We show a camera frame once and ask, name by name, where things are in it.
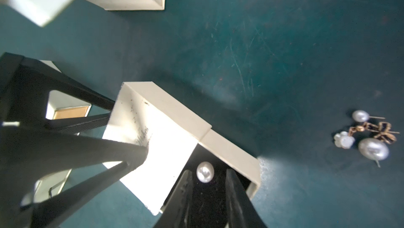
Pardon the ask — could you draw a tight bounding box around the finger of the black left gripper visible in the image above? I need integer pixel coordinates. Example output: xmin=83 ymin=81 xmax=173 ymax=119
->
xmin=1 ymin=53 xmax=115 ymax=133
xmin=1 ymin=127 xmax=148 ymax=209

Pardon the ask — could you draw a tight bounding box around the white pearl earring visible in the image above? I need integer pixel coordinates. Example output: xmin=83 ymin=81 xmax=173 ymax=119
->
xmin=196 ymin=161 xmax=215 ymax=183

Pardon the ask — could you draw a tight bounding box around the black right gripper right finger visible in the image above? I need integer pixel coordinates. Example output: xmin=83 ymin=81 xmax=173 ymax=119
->
xmin=225 ymin=169 xmax=267 ymax=228

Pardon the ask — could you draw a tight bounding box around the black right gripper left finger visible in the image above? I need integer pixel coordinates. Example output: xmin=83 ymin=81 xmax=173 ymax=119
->
xmin=154 ymin=170 xmax=194 ymax=228

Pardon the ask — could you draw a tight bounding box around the pearl bow earring pile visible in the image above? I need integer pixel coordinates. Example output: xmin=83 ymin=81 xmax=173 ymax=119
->
xmin=333 ymin=110 xmax=400 ymax=168

